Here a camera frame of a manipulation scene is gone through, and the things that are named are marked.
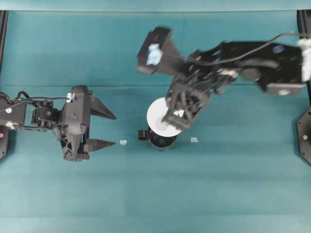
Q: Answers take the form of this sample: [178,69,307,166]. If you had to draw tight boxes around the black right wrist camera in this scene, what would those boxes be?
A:
[137,27,186,75]

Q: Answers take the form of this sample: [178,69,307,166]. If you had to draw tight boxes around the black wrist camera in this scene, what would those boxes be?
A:
[137,27,186,75]
[66,85,93,103]

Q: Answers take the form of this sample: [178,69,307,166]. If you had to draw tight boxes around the black left frame rail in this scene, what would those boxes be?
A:
[0,10,9,70]

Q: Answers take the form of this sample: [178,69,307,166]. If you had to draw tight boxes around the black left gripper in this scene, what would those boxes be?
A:
[59,94,117,162]

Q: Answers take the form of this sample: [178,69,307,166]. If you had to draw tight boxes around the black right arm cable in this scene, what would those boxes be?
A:
[170,32,304,67]

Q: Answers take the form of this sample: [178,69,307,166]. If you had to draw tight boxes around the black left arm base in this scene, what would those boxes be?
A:
[0,126,10,159]

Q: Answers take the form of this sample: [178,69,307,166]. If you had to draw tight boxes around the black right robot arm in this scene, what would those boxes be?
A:
[162,42,306,131]

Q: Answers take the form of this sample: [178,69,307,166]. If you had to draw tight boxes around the white paper cup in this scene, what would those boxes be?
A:
[146,97,182,137]

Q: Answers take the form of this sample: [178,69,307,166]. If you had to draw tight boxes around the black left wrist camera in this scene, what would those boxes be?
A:
[66,85,93,103]

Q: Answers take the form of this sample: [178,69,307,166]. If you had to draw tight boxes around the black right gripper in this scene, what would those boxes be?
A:
[161,71,219,131]

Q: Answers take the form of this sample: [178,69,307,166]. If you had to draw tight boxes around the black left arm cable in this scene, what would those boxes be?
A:
[14,91,73,107]

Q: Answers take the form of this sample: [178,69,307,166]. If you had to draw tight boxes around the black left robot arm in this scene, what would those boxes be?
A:
[0,85,116,162]

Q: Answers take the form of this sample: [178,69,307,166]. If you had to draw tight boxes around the right tape marker on table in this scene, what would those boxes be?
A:
[190,137,199,143]

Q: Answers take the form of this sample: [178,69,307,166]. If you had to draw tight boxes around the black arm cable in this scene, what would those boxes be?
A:
[14,91,73,107]
[170,32,304,67]

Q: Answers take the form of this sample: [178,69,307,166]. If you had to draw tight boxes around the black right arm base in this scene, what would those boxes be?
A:
[296,108,311,165]

